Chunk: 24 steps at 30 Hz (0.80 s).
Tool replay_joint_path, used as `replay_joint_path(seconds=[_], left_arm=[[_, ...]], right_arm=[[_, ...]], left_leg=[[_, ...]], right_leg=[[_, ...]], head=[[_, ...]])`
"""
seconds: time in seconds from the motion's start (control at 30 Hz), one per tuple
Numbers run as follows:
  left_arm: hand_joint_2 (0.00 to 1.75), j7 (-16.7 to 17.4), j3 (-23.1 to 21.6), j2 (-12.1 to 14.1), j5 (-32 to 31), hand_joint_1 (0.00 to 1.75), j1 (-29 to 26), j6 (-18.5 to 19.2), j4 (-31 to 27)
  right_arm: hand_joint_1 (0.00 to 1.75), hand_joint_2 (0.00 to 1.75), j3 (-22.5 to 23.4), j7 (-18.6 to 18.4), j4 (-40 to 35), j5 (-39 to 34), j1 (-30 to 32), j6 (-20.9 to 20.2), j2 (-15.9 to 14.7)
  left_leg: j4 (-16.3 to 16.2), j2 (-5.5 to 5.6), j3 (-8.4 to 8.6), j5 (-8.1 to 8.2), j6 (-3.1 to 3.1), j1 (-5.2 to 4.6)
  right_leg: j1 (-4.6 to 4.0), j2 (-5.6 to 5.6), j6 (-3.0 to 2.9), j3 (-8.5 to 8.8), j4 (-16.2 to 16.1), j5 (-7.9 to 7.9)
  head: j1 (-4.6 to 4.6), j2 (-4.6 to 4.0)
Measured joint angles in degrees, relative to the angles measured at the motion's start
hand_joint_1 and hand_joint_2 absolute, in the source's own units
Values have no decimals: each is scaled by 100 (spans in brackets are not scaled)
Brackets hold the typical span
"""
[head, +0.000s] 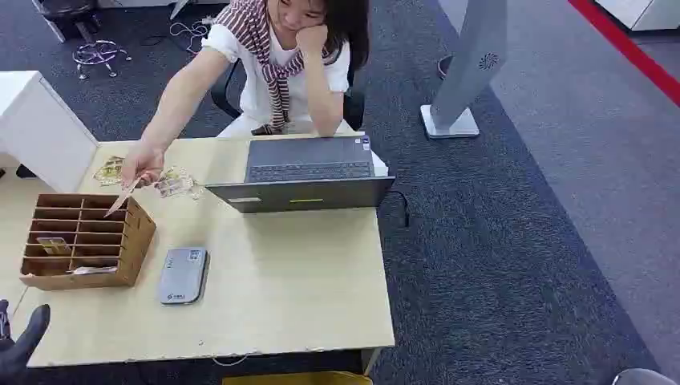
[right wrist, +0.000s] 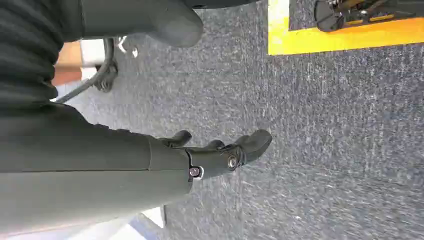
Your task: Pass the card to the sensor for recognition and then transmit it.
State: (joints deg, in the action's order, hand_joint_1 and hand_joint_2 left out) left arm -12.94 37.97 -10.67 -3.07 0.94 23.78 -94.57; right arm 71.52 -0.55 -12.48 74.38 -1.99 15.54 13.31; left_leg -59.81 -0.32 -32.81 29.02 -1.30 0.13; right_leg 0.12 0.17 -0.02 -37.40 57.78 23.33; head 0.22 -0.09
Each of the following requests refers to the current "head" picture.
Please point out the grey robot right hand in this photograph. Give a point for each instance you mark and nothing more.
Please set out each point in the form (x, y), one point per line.
(643, 378)

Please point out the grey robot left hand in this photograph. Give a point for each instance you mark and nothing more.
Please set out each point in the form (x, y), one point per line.
(18, 348)

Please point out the pale printed card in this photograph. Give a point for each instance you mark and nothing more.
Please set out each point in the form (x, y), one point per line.
(93, 270)

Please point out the wooden card box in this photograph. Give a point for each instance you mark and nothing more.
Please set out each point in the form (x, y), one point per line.
(135, 239)

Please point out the black cabinet foot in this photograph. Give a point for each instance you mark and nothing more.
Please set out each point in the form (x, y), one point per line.
(25, 171)

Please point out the grey card reader device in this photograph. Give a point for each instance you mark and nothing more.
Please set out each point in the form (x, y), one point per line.
(182, 276)

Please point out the gold printed card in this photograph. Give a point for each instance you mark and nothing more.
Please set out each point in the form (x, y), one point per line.
(109, 171)

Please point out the white cabinet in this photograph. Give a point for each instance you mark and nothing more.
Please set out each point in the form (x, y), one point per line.
(42, 127)

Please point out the person's right hand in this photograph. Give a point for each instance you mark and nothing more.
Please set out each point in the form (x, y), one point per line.
(141, 162)

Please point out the person's hand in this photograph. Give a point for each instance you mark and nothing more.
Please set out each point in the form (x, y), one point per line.
(312, 37)
(141, 162)

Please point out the chrome chair base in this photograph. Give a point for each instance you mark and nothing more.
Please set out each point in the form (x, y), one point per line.
(98, 53)

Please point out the white paper stack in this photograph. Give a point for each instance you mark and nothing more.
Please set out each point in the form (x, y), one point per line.
(380, 166)

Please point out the black stool seat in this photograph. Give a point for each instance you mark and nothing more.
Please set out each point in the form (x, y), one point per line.
(66, 13)

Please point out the grey laptop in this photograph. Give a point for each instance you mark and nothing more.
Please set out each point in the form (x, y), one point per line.
(308, 159)

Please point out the person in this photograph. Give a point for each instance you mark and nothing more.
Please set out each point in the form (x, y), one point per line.
(255, 79)

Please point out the grey kiosk stand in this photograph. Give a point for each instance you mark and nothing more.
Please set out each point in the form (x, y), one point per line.
(470, 58)

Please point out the white furniture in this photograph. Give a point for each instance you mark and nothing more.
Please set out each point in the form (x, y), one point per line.
(643, 11)

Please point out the black office chair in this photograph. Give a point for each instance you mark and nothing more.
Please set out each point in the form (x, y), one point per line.
(354, 106)

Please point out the person's left hand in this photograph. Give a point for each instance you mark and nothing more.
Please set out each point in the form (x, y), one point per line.
(312, 37)

